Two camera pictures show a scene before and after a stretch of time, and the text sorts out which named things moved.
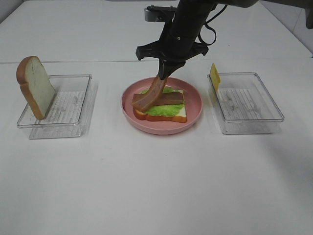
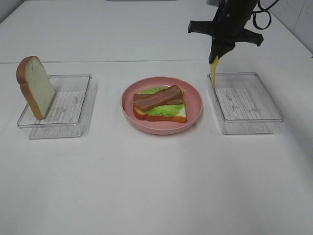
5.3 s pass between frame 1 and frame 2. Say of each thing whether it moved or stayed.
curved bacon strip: moved
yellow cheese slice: moved
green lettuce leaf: stayed
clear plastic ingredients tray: stayed
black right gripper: moved
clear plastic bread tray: stayed
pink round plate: stayed
